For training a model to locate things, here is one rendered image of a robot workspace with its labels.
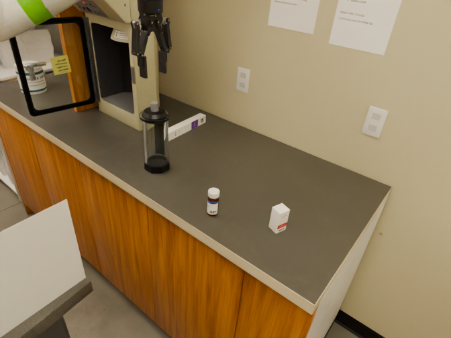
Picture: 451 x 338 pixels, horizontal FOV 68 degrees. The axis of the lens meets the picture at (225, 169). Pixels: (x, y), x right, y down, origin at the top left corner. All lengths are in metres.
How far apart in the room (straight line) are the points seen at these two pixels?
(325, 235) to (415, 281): 0.70
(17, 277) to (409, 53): 1.30
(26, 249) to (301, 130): 1.17
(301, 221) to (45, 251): 0.75
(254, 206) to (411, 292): 0.90
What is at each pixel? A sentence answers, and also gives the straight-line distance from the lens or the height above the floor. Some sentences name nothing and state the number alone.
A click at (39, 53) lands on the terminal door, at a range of 1.66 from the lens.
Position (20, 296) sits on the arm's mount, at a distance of 0.88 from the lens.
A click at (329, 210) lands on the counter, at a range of 1.22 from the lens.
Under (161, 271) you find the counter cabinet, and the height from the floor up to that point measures 0.54.
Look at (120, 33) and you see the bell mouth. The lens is 1.57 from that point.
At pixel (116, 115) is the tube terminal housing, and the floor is 0.96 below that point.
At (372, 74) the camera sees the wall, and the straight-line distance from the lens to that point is 1.38.
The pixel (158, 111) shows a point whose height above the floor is 1.18.
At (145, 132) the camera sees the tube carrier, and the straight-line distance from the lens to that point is 1.22.
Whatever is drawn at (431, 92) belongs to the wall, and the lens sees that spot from 1.35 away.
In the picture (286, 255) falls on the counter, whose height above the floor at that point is 0.94.
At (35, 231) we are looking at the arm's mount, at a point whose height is 1.16.
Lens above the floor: 1.67
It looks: 33 degrees down
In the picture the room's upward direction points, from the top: 5 degrees clockwise
